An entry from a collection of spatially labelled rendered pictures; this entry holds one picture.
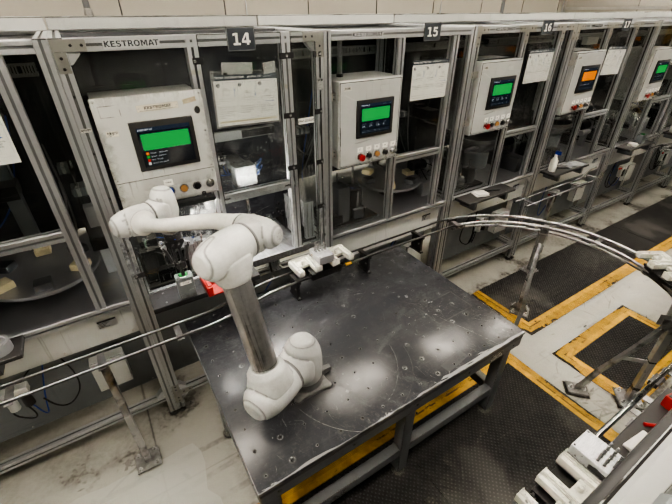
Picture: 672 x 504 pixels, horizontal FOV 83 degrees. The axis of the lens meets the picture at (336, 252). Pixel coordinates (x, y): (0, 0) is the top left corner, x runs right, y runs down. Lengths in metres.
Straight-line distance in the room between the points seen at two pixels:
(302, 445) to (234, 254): 0.82
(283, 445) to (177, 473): 0.98
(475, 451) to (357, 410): 0.98
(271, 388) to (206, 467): 1.06
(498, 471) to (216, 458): 1.54
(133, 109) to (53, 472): 1.98
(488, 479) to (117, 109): 2.47
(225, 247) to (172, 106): 0.78
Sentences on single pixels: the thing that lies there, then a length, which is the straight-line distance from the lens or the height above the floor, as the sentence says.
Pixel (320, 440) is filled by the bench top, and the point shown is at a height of 0.68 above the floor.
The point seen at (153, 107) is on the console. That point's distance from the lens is 1.81.
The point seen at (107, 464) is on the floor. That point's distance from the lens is 2.71.
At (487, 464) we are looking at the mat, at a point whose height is 0.01.
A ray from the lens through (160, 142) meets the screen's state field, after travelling 1.82.
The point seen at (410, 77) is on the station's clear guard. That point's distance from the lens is 2.45.
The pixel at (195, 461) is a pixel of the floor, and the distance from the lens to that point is 2.53.
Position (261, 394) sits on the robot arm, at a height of 0.91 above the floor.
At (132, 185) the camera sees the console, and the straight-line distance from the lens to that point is 1.88.
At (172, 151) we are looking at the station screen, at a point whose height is 1.60.
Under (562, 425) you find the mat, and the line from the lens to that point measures 2.84.
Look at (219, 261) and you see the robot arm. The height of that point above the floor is 1.46.
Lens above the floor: 2.11
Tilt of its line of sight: 32 degrees down
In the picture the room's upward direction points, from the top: straight up
